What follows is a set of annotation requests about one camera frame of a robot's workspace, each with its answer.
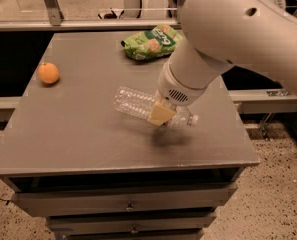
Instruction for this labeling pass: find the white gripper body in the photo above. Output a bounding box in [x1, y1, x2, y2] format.
[157, 63, 206, 106]

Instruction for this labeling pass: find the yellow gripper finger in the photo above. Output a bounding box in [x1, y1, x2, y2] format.
[148, 98, 176, 126]

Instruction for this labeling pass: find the clear plastic water bottle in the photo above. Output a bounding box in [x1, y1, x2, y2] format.
[115, 86, 199, 128]

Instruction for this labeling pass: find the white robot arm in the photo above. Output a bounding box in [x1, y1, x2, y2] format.
[148, 0, 297, 126]

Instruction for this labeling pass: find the green rice chip bag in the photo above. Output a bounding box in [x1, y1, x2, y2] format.
[121, 24, 182, 61]

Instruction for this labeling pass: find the grey drawer cabinet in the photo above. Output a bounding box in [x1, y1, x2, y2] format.
[0, 32, 259, 240]

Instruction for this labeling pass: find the top grey drawer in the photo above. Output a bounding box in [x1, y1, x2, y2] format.
[12, 183, 237, 217]

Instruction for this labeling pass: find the grey drawer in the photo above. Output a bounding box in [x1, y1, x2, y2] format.
[12, 183, 237, 217]
[49, 212, 216, 235]

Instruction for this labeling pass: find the middle grey drawer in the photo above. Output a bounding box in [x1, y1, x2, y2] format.
[49, 212, 216, 235]

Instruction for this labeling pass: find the orange fruit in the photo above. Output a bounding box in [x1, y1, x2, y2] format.
[37, 62, 60, 84]

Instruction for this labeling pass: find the grey metal railing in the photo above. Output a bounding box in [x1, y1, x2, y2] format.
[0, 0, 184, 31]

